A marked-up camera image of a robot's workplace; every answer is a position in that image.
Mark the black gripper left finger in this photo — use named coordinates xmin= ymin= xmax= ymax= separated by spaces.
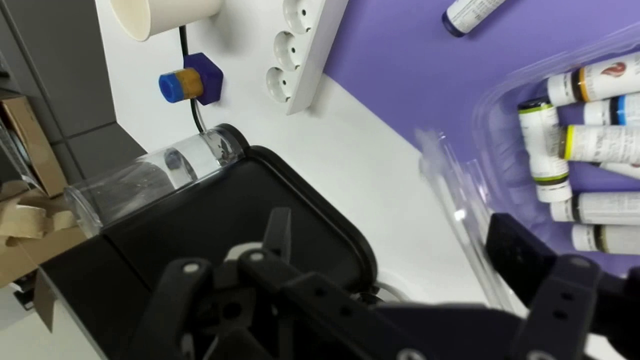
xmin=130 ymin=207 xmax=431 ymax=360

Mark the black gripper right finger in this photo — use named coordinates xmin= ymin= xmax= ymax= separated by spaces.
xmin=485 ymin=213 xmax=605 ymax=360

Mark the clear plastic container lid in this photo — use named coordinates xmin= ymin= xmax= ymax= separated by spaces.
xmin=415 ymin=128 xmax=531 ymax=316

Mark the clear plastic container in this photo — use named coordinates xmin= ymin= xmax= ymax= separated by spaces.
xmin=470 ymin=22 xmax=640 ymax=283

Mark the white tube black band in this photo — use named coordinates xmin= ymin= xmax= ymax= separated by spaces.
xmin=549 ymin=191 xmax=640 ymax=228
xmin=570 ymin=223 xmax=640 ymax=259

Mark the black coffee machine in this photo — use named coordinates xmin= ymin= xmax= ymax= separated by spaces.
xmin=38 ymin=144 xmax=381 ymax=360

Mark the white tube green band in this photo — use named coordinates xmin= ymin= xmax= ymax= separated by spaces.
xmin=517 ymin=100 xmax=575 ymax=207

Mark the white tube yellow band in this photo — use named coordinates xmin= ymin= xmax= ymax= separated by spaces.
xmin=558 ymin=122 xmax=640 ymax=166

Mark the white tube blue band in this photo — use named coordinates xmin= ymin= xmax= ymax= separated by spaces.
xmin=583 ymin=92 xmax=640 ymax=131

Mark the white tube orange band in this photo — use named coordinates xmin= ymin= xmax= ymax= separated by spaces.
xmin=544 ymin=52 xmax=640 ymax=109

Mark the blue block with cork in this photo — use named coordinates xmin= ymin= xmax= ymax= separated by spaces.
xmin=157 ymin=50 xmax=227 ymax=109

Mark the purple mat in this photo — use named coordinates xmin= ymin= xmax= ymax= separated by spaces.
xmin=324 ymin=0 xmax=640 ymax=278

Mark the white power strip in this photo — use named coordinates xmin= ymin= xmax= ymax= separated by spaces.
xmin=265 ymin=0 xmax=351 ymax=116

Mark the single battery on mat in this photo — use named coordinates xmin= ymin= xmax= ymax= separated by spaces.
xmin=441 ymin=0 xmax=510 ymax=40

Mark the brown cardboard box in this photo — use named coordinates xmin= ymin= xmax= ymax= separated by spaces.
xmin=0 ymin=90 xmax=90 ymax=291

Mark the white paper cup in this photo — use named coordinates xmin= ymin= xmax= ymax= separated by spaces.
xmin=108 ymin=0 xmax=227 ymax=45

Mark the grey cabinet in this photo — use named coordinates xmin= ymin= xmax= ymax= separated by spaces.
xmin=0 ymin=0 xmax=149 ymax=186

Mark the black power cable with plug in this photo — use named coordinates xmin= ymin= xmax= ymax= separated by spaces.
xmin=176 ymin=25 xmax=210 ymax=136

